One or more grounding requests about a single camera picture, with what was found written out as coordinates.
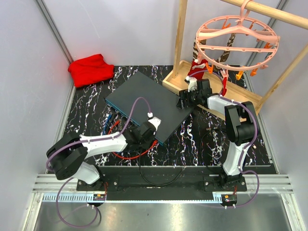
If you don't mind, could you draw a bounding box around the dark blue network switch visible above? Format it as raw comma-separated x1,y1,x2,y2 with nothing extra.
105,71,193,145

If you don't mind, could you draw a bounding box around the brown striped sock front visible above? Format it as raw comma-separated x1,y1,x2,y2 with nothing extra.
192,39,206,61

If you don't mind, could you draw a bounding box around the red ethernet cable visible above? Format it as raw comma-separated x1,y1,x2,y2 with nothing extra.
107,120,159,160

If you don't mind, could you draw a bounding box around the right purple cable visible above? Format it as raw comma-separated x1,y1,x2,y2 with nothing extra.
187,69,260,209

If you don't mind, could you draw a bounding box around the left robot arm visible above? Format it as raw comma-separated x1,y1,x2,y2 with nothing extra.
46,117,161,191

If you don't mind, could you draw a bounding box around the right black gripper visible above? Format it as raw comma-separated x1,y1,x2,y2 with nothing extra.
175,88,201,111

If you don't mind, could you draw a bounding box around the red sock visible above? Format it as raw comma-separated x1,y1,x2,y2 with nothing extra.
187,59,207,80
220,70,229,96

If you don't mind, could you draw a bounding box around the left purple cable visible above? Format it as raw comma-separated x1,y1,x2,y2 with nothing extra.
45,97,154,228

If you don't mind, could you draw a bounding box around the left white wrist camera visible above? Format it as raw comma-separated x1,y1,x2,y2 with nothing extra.
148,116,161,131

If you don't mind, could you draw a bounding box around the red folded cloth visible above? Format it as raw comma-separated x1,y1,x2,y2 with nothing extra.
68,54,114,88

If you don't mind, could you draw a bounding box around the purple cable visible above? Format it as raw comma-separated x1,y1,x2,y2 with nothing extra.
187,69,260,209
45,97,154,228

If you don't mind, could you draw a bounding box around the black ethernet cable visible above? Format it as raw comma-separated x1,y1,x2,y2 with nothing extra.
139,150,187,187
200,127,227,169

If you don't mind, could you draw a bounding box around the brown striped sock back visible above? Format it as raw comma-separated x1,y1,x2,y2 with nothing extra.
214,33,236,72

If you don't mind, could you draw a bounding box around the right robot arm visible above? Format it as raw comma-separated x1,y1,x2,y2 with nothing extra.
177,77,259,191

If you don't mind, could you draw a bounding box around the pink round clip hanger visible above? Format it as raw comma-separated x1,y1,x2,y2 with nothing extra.
195,0,280,78

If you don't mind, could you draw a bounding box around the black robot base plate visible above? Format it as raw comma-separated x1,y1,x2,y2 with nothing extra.
76,165,280,202

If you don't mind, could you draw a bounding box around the red sock right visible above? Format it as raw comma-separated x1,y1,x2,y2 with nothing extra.
220,70,229,96

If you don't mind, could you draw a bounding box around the blue ethernet cable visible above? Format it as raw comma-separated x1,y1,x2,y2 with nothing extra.
102,114,116,135

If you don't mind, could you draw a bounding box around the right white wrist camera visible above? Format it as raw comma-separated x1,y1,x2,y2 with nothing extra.
185,76,198,92

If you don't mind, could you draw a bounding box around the red sock left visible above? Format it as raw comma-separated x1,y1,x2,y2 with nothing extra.
187,59,207,80

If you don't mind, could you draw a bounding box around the brown striped sock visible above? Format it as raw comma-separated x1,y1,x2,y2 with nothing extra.
214,33,236,72
192,39,206,61

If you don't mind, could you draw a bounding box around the wooden drying rack frame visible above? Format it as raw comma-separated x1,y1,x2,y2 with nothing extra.
163,0,308,113

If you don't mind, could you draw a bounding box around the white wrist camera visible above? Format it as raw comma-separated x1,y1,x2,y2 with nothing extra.
148,116,161,131
185,76,198,92

